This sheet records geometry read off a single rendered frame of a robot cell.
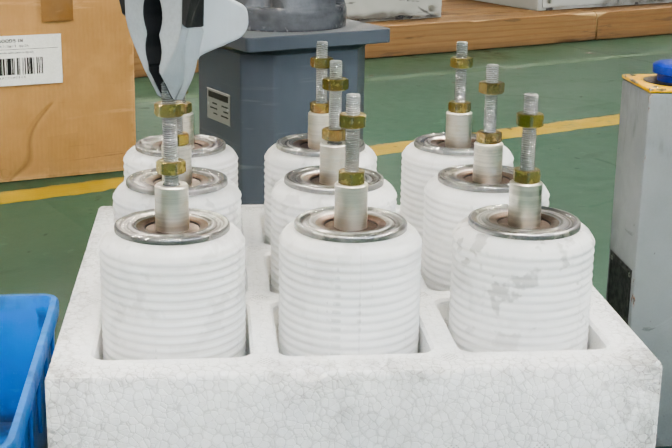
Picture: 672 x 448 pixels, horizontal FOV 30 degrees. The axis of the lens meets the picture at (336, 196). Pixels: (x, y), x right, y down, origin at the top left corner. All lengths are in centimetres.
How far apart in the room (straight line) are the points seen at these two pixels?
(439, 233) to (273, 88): 48
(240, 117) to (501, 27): 204
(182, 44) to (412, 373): 25
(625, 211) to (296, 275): 37
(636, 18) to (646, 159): 268
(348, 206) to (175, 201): 11
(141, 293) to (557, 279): 27
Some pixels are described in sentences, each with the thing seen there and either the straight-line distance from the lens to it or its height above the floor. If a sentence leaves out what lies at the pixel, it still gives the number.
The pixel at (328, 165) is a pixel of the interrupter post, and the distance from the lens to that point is 94.
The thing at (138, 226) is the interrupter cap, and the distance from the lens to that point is 83.
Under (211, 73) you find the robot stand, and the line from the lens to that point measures 146.
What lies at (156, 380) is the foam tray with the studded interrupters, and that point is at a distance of 79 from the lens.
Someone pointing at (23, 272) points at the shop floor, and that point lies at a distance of 156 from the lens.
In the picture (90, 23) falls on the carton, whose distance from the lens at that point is 196.
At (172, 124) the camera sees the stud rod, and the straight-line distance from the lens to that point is 81.
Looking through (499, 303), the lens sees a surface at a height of 21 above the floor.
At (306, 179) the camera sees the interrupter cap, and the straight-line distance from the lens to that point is 95.
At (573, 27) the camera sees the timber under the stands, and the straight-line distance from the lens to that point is 355.
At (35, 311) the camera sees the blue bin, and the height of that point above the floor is 11.
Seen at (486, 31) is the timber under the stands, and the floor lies 5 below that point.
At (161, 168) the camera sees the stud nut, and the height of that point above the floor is 29.
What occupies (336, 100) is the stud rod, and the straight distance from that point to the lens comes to 93.
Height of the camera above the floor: 49
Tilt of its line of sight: 15 degrees down
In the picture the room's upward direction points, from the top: 1 degrees clockwise
